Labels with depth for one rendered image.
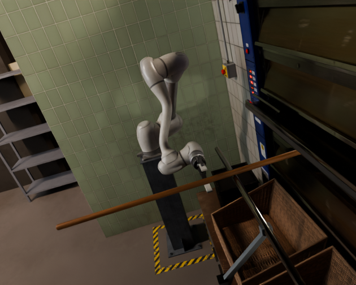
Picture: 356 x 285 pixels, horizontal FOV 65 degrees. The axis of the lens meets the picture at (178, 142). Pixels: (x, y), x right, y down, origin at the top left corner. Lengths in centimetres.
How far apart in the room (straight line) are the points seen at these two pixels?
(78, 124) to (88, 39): 72
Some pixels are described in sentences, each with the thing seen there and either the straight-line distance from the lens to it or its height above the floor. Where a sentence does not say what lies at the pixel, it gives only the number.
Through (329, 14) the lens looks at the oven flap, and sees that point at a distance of 117.
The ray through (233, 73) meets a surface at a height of 144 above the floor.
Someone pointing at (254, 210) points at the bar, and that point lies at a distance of 127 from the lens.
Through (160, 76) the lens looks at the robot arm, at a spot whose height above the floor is 165.
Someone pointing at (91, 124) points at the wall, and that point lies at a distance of 261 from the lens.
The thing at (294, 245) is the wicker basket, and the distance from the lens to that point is 189.
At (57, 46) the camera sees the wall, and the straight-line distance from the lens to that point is 249.
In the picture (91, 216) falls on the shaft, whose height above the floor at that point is 120.
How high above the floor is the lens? 203
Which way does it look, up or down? 26 degrees down
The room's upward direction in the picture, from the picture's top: 16 degrees counter-clockwise
